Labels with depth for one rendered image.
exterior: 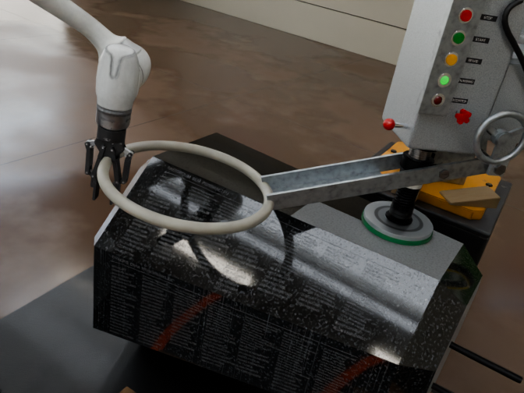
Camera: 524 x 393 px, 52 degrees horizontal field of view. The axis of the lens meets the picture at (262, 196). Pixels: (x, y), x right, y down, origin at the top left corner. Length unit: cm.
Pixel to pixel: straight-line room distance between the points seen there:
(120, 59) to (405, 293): 95
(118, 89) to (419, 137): 78
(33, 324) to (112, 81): 133
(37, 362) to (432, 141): 165
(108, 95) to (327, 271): 76
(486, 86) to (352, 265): 59
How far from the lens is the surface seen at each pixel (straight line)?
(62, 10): 152
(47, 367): 228
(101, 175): 144
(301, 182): 160
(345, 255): 155
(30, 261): 282
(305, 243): 158
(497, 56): 147
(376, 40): 804
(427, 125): 145
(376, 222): 164
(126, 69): 140
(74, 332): 240
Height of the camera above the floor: 166
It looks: 28 degrees down
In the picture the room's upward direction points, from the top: 10 degrees clockwise
